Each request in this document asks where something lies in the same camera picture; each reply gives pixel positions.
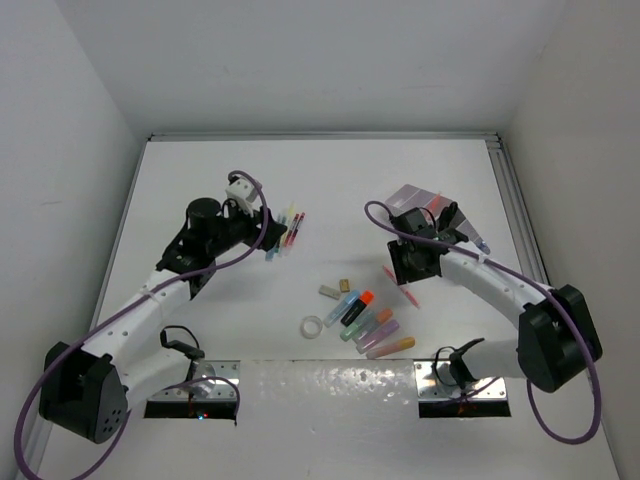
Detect black orange highlighter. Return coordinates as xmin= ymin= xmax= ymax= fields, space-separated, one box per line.
xmin=340 ymin=290 xmax=375 ymax=327

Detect blue highlighter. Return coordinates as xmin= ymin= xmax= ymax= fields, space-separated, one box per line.
xmin=323 ymin=290 xmax=360 ymax=328

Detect grey eraser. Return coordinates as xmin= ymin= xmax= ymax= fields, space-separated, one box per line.
xmin=318 ymin=285 xmax=342 ymax=300

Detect yellow pen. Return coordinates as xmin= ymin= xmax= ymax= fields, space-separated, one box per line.
xmin=279 ymin=202 xmax=297 ymax=257

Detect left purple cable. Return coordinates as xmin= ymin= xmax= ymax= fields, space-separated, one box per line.
xmin=13 ymin=169 xmax=268 ymax=480

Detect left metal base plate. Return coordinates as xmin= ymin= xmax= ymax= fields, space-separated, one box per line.
xmin=149 ymin=360 xmax=240 ymax=402

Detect green highlighter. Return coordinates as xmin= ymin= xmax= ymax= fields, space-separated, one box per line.
xmin=340 ymin=309 xmax=376 ymax=342

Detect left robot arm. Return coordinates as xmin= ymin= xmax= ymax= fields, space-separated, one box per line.
xmin=38 ymin=197 xmax=287 ymax=444

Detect white pink compartment organizer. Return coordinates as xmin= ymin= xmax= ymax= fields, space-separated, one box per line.
xmin=384 ymin=184 xmax=489 ymax=255

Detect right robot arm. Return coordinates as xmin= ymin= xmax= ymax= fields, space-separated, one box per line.
xmin=387 ymin=208 xmax=603 ymax=393

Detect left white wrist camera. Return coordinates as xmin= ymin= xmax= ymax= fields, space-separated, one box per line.
xmin=225 ymin=176 xmax=258 ymax=210

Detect metal base plate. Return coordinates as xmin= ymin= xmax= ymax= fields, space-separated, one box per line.
xmin=149 ymin=360 xmax=240 ymax=402
xmin=413 ymin=359 xmax=508 ymax=405

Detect purple cable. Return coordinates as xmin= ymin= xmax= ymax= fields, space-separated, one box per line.
xmin=363 ymin=200 xmax=601 ymax=444
xmin=13 ymin=169 xmax=268 ymax=480

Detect yellow pink highlighter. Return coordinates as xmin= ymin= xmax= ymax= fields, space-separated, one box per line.
xmin=366 ymin=337 xmax=416 ymax=360

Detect small black scissors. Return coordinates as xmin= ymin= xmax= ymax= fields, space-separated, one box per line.
xmin=437 ymin=201 xmax=459 ymax=232

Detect orange pastel highlighter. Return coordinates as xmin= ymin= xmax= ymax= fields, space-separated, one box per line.
xmin=353 ymin=308 xmax=393 ymax=344

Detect purple highlighter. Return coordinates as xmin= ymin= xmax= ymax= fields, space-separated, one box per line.
xmin=356 ymin=319 xmax=399 ymax=354

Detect red pen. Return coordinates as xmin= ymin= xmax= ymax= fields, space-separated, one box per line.
xmin=285 ymin=212 xmax=304 ymax=249

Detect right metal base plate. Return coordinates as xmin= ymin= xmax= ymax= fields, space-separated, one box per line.
xmin=413 ymin=359 xmax=508 ymax=405

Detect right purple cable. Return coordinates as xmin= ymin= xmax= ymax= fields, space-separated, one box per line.
xmin=363 ymin=200 xmax=601 ymax=444

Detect clear tape roll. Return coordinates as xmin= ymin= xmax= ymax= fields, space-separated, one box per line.
xmin=300 ymin=316 xmax=323 ymax=340

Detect pink pen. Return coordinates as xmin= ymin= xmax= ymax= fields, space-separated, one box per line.
xmin=382 ymin=265 xmax=420 ymax=309

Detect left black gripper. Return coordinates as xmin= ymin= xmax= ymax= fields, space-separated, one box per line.
xmin=207 ymin=200 xmax=285 ymax=257

